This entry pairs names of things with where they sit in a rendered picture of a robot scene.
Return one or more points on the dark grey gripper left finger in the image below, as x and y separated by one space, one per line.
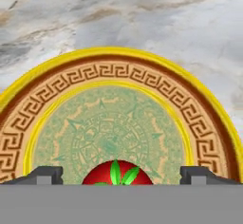
47 172

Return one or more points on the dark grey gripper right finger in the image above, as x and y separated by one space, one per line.
193 172

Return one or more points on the red tomato with green leaves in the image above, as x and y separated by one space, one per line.
101 174

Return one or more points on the yellow rimmed patterned plate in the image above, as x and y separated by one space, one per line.
120 107

